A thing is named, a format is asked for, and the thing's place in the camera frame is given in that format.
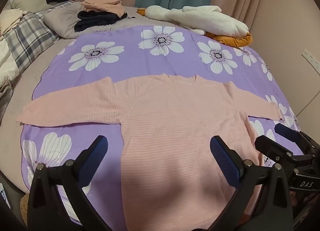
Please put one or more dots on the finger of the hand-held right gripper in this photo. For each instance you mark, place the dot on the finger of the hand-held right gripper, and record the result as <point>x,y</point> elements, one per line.
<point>286,131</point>
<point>271,146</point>

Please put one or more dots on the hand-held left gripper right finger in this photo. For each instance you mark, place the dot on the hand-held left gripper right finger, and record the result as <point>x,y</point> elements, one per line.
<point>225,161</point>

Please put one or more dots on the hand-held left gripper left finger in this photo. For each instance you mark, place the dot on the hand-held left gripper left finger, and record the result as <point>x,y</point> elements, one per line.
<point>96,156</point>

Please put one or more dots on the pink striped sweater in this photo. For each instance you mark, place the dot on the pink striped sweater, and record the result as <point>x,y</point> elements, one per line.
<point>175,121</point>

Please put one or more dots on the dark navy clothes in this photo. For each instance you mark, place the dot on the dark navy clothes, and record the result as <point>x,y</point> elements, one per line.
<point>95,21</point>

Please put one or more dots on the folded pink clothes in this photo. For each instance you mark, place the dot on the folded pink clothes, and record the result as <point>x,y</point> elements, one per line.
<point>103,6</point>

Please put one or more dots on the purple floral blanket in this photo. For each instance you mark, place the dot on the purple floral blanket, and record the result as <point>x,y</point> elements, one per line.
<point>125,71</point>

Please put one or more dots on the grey plaid quilt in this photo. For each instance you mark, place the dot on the grey plaid quilt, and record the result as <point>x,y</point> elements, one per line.
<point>27,36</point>

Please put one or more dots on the grey pillow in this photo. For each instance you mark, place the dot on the grey pillow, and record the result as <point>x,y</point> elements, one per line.
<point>62,20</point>

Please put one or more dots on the white goose plush toy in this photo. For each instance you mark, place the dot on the white goose plush toy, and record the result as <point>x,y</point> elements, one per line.
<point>200,20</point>

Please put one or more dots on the cream cloth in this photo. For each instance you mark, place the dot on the cream cloth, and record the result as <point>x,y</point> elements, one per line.
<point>10,18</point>

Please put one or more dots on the beige pillow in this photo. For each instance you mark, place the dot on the beige pillow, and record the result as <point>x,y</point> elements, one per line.
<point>31,2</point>

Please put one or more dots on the white wall socket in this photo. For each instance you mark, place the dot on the white wall socket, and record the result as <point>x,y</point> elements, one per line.
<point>311,57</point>

